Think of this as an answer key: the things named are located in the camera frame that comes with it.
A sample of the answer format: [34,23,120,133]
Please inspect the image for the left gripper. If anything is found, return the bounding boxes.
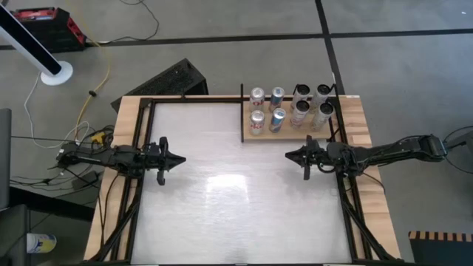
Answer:
[142,135,187,186]

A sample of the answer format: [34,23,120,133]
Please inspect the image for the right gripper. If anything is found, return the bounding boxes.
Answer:
[285,134,349,182]

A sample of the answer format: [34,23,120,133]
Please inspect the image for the clear bottle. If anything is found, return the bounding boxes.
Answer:
[310,102,336,132]
[309,83,332,114]
[289,100,310,130]

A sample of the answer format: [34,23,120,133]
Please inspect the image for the blue silver Red Bull can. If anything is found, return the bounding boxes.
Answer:
[268,107,286,134]
[268,86,285,113]

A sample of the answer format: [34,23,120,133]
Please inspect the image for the wooden shelf board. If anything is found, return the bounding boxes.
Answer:
[242,100,333,143]

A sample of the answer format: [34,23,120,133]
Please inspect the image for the white glossy table sheet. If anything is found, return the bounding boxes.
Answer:
[129,101,353,265]

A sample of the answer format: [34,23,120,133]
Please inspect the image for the black perforated box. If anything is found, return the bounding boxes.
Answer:
[110,58,209,112]

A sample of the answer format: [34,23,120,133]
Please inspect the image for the black power adapter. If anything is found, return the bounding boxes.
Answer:
[71,171,100,191]

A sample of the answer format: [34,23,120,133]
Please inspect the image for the tall white black floor stand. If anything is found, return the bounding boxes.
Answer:
[0,3,74,86]

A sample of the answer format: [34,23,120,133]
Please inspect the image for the white yellow blue canister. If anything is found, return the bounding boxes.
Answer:
[26,233,58,255]

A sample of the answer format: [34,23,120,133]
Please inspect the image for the grey panel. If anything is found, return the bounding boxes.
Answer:
[0,108,13,211]

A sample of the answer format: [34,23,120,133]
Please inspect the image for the black box orange striped edge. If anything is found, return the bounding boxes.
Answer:
[407,230,473,266]

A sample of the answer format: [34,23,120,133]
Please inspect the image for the red black toolbox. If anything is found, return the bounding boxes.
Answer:
[10,7,89,53]

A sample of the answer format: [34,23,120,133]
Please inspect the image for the black aluminium table frame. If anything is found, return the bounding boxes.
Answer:
[88,95,402,266]

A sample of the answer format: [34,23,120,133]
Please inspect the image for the black metal shelf frame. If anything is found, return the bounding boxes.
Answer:
[239,83,343,144]

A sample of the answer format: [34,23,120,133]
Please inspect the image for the yellow cable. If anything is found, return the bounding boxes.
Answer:
[75,36,112,136]

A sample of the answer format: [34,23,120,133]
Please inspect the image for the black floor cable tangle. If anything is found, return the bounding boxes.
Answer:
[9,162,106,193]

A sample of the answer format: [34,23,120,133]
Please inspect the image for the thin black floor cable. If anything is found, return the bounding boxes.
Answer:
[96,0,160,46]

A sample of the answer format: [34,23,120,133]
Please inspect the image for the black cable loop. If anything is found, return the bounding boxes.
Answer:
[441,125,473,178]

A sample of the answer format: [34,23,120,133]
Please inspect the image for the white cable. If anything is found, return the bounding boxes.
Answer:
[23,72,92,149]

